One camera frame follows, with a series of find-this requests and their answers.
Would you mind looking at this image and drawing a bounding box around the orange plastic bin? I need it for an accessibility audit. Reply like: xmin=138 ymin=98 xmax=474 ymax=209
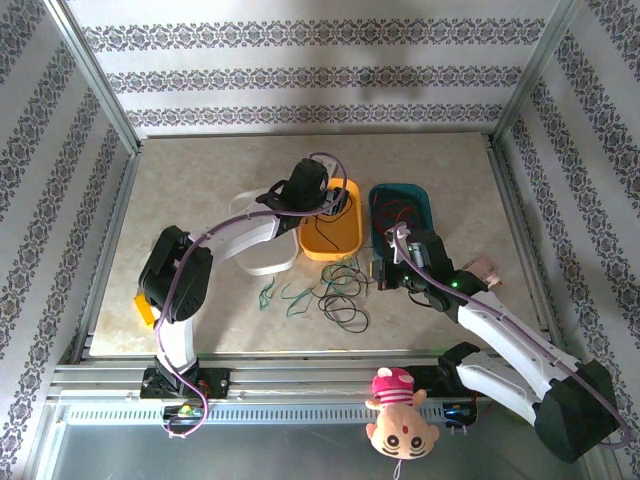
xmin=298 ymin=177 xmax=364 ymax=262

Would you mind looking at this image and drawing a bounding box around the thin red cable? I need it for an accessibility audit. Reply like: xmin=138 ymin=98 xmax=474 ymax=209
xmin=373 ymin=196 xmax=424 ymax=246

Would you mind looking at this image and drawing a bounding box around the teal plastic bin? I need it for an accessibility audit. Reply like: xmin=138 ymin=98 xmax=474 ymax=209
xmin=367 ymin=183 xmax=434 ymax=261

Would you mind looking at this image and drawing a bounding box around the white plastic bin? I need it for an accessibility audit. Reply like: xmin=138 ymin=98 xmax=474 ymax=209
xmin=228 ymin=189 xmax=300 ymax=277

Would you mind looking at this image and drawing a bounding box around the pile of thin cables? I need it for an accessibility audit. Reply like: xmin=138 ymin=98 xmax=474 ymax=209
xmin=279 ymin=253 xmax=374 ymax=331

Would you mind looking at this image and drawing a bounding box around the thin green cable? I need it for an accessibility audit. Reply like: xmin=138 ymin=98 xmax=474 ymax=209
xmin=256 ymin=276 xmax=277 ymax=312

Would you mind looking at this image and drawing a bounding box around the pink plug adapter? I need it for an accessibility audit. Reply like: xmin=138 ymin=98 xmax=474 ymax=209
xmin=462 ymin=254 xmax=504 ymax=290

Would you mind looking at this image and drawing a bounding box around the small controller board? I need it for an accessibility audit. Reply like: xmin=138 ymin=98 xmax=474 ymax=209
xmin=162 ymin=403 xmax=206 ymax=422
xmin=443 ymin=402 xmax=476 ymax=429

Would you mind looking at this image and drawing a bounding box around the plush doll with pink hat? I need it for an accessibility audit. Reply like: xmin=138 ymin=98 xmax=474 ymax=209
xmin=363 ymin=366 xmax=441 ymax=479

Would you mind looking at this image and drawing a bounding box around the grey metal tray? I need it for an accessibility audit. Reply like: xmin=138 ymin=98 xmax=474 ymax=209
xmin=29 ymin=404 xmax=601 ymax=480

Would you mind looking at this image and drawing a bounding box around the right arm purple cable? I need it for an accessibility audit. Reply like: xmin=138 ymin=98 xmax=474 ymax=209
xmin=391 ymin=223 xmax=634 ymax=447

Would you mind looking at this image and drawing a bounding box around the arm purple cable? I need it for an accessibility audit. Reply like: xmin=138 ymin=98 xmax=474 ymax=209
xmin=391 ymin=223 xmax=634 ymax=447
xmin=153 ymin=151 xmax=350 ymax=439

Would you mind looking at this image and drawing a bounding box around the aluminium back rail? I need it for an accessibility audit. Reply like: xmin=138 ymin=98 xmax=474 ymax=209
xmin=139 ymin=130 xmax=494 ymax=140

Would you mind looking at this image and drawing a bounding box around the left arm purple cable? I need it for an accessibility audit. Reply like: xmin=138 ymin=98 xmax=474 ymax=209
xmin=153 ymin=151 xmax=350 ymax=439

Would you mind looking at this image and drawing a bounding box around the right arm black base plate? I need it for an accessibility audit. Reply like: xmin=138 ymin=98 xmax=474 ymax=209
xmin=394 ymin=362 xmax=481 ymax=401

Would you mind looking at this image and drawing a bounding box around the aluminium side rail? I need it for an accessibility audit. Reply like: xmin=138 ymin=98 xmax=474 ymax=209
xmin=482 ymin=134 xmax=569 ymax=351
xmin=69 ymin=149 xmax=144 ymax=364

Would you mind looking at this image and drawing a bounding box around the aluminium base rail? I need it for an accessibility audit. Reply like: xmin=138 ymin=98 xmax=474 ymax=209
xmin=47 ymin=349 xmax=599 ymax=401

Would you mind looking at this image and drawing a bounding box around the slotted grey cable duct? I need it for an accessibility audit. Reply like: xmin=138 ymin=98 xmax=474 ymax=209
xmin=59 ymin=402 xmax=476 ymax=426

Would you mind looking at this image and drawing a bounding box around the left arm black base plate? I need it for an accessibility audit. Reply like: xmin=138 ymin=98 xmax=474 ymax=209
xmin=139 ymin=367 xmax=232 ymax=401

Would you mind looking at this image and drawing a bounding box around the aluminium corner post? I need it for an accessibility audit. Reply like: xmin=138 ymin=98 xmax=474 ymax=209
xmin=492 ymin=0 xmax=586 ymax=144
xmin=42 ymin=0 xmax=143 ymax=157

